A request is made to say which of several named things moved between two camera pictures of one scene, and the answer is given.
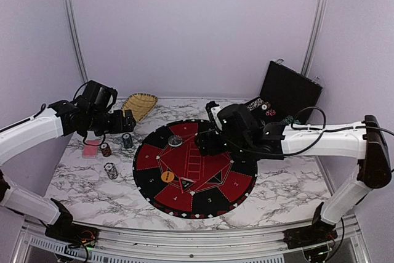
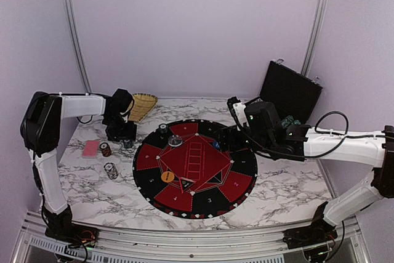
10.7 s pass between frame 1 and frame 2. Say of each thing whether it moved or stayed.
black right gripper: moved
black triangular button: stayed
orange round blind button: stayed
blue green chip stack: stayed
